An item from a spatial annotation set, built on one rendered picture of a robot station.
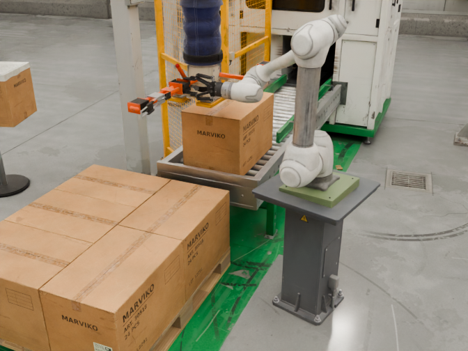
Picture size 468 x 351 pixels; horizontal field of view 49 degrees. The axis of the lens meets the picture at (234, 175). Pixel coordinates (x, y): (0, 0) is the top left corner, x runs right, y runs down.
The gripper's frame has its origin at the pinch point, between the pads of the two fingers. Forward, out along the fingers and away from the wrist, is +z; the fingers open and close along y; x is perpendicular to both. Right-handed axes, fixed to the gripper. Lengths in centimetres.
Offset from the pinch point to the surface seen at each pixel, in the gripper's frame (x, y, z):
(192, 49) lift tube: 11.0, -17.4, 3.0
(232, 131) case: 26.6, 33.8, -14.4
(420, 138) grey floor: 294, 120, -113
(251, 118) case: 44, 30, -19
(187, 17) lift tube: 11.7, -34.0, 5.7
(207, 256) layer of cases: -20, 93, -18
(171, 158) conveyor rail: 31, 61, 32
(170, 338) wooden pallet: -63, 118, -17
